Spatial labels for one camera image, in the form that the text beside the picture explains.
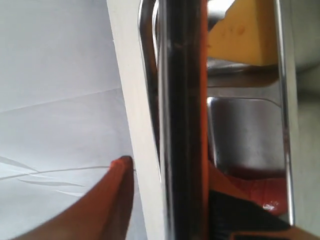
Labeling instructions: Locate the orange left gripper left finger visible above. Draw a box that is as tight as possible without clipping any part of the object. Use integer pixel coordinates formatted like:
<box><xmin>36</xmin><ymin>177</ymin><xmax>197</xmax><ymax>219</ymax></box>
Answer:
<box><xmin>17</xmin><ymin>156</ymin><xmax>134</xmax><ymax>240</ymax></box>

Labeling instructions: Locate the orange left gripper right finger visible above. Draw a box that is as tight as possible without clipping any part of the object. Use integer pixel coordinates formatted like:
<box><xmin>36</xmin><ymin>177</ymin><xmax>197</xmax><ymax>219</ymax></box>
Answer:
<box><xmin>208</xmin><ymin>162</ymin><xmax>318</xmax><ymax>240</ymax></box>

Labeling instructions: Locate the red toy sausage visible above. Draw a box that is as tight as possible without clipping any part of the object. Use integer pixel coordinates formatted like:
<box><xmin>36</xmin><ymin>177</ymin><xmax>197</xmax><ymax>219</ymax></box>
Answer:
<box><xmin>225</xmin><ymin>174</ymin><xmax>288</xmax><ymax>216</ymax></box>

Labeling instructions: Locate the yellow toy cheese wedge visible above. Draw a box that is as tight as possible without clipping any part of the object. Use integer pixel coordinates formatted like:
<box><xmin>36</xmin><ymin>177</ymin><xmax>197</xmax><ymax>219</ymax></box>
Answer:
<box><xmin>207</xmin><ymin>0</ymin><xmax>278</xmax><ymax>66</ymax></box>

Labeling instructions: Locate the dark transparent box lid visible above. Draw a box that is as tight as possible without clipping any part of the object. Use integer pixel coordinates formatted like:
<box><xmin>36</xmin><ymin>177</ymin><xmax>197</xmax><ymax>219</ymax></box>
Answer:
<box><xmin>158</xmin><ymin>0</ymin><xmax>208</xmax><ymax>240</ymax></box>

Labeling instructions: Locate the stainless steel lunch box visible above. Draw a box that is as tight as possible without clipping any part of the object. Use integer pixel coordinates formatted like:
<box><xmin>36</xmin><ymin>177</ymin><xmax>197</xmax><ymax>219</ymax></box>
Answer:
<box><xmin>137</xmin><ymin>0</ymin><xmax>320</xmax><ymax>226</ymax></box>

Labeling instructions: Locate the white wrinkled backdrop curtain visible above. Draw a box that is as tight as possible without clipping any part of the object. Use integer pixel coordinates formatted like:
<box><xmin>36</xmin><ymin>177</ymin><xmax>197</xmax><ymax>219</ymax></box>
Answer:
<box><xmin>0</xmin><ymin>0</ymin><xmax>132</xmax><ymax>240</ymax></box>

